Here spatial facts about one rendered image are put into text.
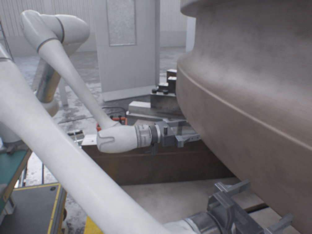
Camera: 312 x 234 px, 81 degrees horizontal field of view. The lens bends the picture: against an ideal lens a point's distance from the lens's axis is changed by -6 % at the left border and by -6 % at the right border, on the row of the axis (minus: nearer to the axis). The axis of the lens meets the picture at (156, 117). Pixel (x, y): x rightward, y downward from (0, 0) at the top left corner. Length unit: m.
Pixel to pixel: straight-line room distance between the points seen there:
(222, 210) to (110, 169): 1.11
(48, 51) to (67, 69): 0.10
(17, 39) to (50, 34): 13.52
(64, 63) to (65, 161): 0.59
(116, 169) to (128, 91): 3.04
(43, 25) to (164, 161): 1.07
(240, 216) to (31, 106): 0.48
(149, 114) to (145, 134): 1.75
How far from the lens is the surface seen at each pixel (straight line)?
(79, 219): 1.83
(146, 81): 4.52
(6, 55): 0.45
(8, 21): 14.49
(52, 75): 1.18
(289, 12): 0.81
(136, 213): 0.26
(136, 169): 1.46
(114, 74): 4.22
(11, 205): 1.62
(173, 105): 2.28
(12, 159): 1.31
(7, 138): 1.35
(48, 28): 0.93
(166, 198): 1.46
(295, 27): 0.79
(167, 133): 0.77
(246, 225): 0.51
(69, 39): 0.99
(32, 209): 1.59
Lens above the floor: 1.39
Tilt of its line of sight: 25 degrees down
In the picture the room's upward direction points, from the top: straight up
